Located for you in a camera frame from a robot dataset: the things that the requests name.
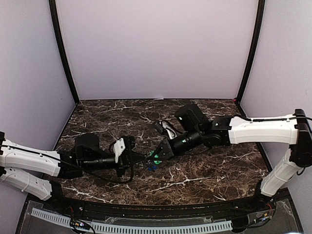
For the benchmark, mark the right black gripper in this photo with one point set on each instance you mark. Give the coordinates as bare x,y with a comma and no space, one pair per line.
165,145

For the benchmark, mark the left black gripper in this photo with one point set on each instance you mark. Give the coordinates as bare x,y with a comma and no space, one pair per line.
125,161

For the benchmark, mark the green key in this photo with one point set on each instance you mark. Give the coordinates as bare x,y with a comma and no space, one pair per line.
154,158

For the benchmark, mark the black disc with keyrings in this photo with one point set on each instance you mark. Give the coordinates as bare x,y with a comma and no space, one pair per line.
147,159

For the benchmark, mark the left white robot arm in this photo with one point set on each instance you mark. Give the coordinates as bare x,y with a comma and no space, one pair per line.
16,161

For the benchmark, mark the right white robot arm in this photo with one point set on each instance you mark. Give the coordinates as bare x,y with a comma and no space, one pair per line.
292,129

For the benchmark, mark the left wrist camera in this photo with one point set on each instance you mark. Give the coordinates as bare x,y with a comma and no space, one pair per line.
122,146

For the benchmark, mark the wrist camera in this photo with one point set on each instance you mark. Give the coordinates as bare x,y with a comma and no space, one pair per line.
122,146
165,128

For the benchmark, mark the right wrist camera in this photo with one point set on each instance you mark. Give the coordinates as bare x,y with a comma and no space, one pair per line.
165,128

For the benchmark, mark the black front rail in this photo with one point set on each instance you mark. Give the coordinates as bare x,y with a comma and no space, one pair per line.
93,209

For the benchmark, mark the white slotted cable duct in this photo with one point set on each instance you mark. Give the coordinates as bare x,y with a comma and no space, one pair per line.
114,225

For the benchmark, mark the right black frame post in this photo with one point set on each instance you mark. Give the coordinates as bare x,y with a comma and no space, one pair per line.
252,51

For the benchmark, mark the black frame post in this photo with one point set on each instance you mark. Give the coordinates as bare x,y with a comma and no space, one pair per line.
252,51
61,50

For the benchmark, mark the left black frame post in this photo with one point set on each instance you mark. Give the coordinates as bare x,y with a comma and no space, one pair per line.
61,50

